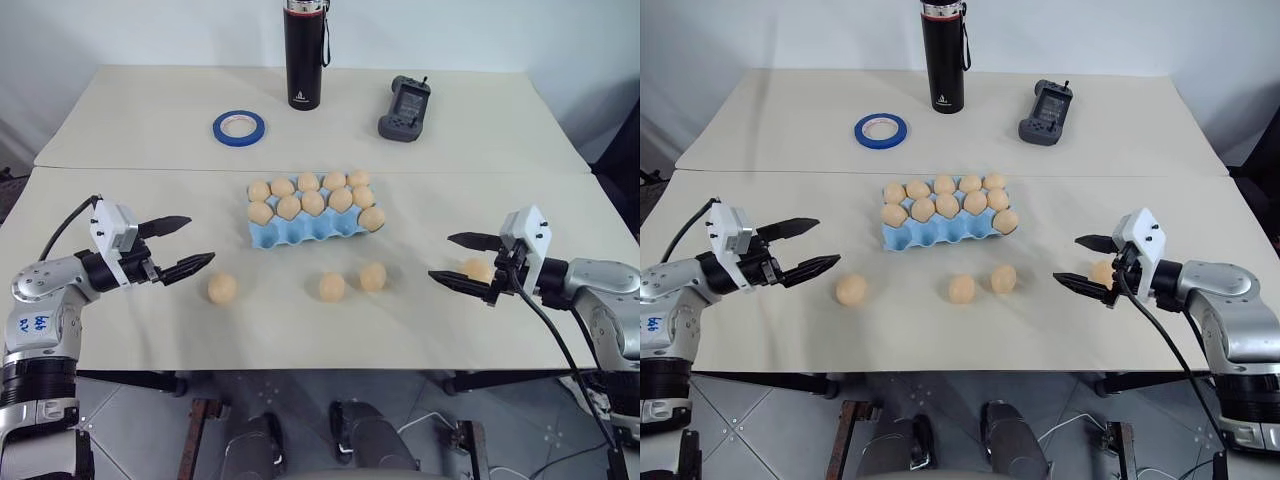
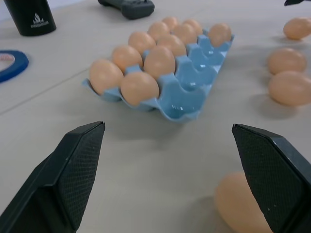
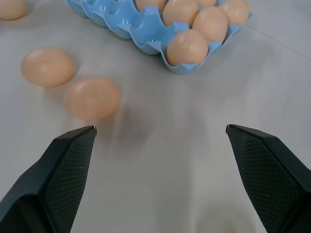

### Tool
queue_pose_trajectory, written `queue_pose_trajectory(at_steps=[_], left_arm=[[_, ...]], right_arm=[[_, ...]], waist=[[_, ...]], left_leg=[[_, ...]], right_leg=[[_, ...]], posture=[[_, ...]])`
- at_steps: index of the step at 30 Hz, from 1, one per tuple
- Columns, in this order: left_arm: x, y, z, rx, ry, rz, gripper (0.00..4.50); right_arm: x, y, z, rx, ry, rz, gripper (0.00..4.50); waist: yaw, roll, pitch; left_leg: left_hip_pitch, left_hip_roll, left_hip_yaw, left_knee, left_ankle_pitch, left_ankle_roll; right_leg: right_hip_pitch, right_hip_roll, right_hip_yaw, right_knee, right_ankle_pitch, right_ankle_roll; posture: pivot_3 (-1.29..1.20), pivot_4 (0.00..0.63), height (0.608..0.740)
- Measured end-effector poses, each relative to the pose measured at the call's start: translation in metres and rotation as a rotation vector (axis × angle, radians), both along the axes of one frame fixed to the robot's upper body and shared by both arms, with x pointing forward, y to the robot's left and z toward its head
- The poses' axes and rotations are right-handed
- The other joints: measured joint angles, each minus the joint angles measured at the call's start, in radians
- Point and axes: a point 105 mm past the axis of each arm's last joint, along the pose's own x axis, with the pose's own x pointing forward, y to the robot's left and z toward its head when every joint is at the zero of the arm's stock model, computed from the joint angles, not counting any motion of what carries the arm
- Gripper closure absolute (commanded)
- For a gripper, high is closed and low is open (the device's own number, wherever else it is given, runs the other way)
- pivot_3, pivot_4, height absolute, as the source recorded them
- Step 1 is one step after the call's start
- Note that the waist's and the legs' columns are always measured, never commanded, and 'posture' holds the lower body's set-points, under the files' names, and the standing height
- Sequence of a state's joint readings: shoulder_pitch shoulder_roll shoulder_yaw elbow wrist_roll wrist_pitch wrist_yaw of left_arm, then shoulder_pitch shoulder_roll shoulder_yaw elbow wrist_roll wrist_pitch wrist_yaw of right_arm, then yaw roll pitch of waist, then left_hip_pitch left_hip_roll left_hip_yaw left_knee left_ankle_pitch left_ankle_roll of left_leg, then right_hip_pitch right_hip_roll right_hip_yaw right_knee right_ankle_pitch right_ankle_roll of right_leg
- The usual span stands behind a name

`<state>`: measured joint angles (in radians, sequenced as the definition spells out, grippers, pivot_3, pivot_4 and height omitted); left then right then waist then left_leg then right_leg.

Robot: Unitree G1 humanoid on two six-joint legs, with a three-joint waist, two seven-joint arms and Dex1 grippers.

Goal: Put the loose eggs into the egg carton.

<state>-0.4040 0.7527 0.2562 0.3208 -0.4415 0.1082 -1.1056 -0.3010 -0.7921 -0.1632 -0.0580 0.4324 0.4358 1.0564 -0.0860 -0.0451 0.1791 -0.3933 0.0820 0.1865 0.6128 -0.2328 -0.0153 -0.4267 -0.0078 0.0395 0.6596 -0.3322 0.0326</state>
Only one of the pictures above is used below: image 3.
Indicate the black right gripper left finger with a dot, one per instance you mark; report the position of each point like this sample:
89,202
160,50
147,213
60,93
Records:
56,174

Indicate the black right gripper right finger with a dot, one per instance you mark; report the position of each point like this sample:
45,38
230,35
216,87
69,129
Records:
269,174

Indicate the blue plastic egg tray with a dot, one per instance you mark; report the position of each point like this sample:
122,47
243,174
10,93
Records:
136,26

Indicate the beige egg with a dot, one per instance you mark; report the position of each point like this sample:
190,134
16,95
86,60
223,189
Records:
149,4
47,67
187,47
236,11
11,8
180,12
210,22
92,98

